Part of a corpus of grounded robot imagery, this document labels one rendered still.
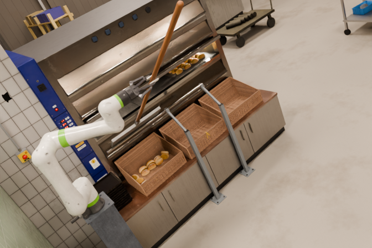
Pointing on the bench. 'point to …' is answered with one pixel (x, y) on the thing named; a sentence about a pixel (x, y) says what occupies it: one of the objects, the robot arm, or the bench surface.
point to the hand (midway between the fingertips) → (152, 79)
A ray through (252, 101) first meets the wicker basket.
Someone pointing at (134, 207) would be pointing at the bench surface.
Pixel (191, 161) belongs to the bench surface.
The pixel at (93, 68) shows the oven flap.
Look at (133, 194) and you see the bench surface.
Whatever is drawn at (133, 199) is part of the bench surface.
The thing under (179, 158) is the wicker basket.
